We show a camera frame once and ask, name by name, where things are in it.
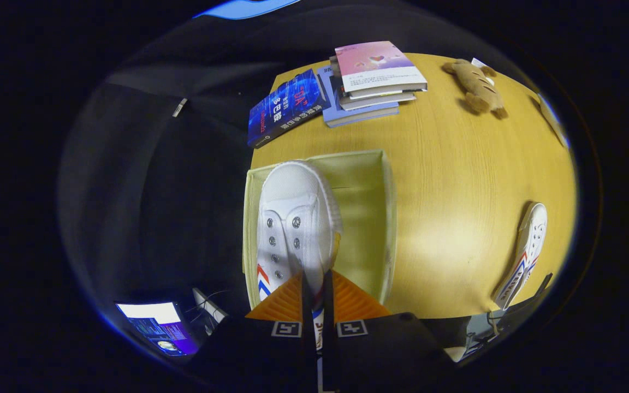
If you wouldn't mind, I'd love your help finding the pale green storage box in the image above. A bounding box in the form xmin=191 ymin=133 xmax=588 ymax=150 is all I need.
xmin=242 ymin=149 xmax=397 ymax=309

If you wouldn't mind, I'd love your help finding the white canvas shoe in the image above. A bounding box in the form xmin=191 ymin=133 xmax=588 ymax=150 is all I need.
xmin=494 ymin=202 xmax=548 ymax=311
xmin=256 ymin=160 xmax=343 ymax=350

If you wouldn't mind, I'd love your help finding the brown plush toy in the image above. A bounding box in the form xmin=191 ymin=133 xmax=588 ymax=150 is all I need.
xmin=443 ymin=57 xmax=509 ymax=120

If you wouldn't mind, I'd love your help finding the white paperback book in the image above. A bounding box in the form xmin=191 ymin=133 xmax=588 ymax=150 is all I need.
xmin=339 ymin=87 xmax=419 ymax=111

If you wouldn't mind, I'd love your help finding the white flat card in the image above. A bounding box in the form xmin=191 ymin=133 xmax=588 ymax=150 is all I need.
xmin=537 ymin=94 xmax=571 ymax=149

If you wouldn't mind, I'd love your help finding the small white device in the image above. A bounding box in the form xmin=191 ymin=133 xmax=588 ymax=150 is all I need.
xmin=192 ymin=288 xmax=229 ymax=328

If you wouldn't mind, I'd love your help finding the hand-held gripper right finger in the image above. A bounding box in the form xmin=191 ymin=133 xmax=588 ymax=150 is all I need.
xmin=323 ymin=269 xmax=457 ymax=393

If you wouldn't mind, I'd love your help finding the laptop with lit screen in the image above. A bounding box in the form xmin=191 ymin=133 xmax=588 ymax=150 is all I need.
xmin=115 ymin=302 xmax=200 ymax=356

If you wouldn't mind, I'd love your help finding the dark blue book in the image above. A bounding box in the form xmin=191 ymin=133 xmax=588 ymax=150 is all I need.
xmin=247 ymin=69 xmax=330 ymax=149

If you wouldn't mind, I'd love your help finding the dark angular frame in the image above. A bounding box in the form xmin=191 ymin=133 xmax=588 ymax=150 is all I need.
xmin=486 ymin=273 xmax=554 ymax=334

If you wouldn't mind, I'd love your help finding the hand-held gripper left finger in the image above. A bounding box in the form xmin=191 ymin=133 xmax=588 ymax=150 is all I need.
xmin=194 ymin=270 xmax=318 ymax=393

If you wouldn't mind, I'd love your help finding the light blue book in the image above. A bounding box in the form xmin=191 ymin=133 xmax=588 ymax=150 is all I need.
xmin=316 ymin=65 xmax=401 ymax=129

